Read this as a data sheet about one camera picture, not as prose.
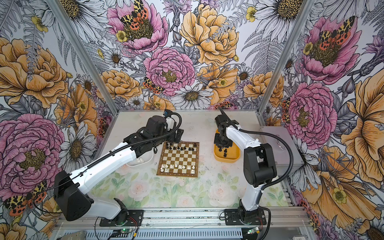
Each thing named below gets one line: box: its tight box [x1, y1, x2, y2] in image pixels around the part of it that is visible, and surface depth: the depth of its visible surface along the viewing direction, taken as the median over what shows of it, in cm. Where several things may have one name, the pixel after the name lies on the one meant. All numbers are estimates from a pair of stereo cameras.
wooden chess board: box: [156, 141, 200, 178], surface depth 95 cm
